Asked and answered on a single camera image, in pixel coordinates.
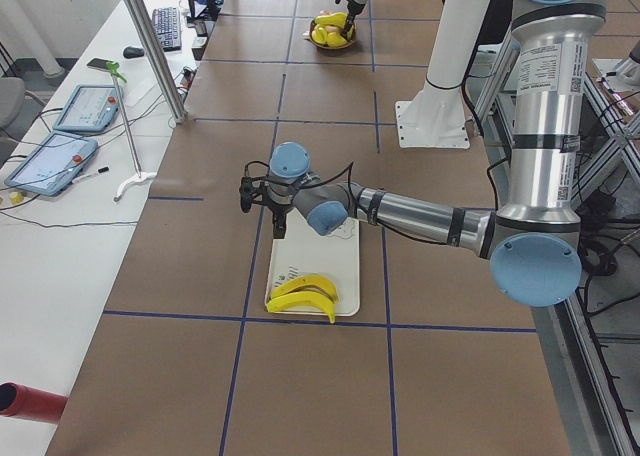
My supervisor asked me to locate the blue teach pendant near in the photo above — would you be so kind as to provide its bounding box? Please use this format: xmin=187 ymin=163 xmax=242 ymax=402
xmin=4 ymin=130 xmax=98 ymax=196

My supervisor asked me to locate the aluminium frame post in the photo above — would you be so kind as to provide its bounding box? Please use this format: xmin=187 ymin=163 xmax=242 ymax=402
xmin=123 ymin=0 xmax=187 ymax=124

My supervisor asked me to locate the brown wicker basket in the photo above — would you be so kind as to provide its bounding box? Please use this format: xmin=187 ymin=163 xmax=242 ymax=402
xmin=307 ymin=20 xmax=356 ymax=50

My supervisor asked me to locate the black marker pen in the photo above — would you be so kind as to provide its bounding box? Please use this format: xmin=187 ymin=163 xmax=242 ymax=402
xmin=71 ymin=166 xmax=110 ymax=184

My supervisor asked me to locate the white bear tray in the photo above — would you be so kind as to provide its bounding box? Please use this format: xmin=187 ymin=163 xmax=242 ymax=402
xmin=264 ymin=210 xmax=360 ymax=318

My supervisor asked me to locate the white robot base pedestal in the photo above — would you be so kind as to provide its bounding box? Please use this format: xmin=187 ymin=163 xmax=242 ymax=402
xmin=395 ymin=0 xmax=490 ymax=149

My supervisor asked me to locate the black keyboard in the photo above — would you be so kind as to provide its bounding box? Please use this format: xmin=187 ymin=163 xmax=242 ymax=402
xmin=151 ymin=7 xmax=182 ymax=51

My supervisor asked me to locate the white metal stand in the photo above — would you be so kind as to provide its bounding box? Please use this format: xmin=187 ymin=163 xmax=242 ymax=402
xmin=106 ymin=61 xmax=157 ymax=202

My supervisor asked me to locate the blue teach pendant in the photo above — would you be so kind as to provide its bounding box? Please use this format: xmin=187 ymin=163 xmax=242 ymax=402
xmin=4 ymin=130 xmax=98 ymax=196
xmin=53 ymin=85 xmax=119 ymax=134

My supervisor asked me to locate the black smartphone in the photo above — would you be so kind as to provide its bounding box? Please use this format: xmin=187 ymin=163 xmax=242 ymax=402
xmin=86 ymin=58 xmax=116 ymax=72

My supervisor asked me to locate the yellow starfruit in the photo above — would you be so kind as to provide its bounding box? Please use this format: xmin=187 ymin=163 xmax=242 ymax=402
xmin=327 ymin=32 xmax=354 ymax=49

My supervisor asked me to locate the black computer mouse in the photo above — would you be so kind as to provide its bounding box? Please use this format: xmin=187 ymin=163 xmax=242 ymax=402
xmin=122 ymin=46 xmax=145 ymax=59

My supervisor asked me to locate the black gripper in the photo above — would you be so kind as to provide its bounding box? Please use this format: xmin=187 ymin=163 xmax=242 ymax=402
xmin=268 ymin=196 xmax=293 ymax=239
xmin=341 ymin=1 xmax=365 ymax=38

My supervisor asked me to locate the left black braided cable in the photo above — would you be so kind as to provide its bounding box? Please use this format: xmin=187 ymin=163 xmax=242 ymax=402
xmin=243 ymin=159 xmax=357 ymax=197

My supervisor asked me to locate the red cylinder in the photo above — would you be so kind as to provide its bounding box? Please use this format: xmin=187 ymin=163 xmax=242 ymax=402
xmin=1 ymin=382 xmax=68 ymax=424

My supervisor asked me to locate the blue teach pendant far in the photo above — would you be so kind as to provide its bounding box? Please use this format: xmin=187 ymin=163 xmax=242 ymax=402
xmin=53 ymin=85 xmax=119 ymax=134

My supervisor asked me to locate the aluminium frame rack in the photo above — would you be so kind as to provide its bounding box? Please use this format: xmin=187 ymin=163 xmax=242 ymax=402
xmin=472 ymin=25 xmax=640 ymax=456

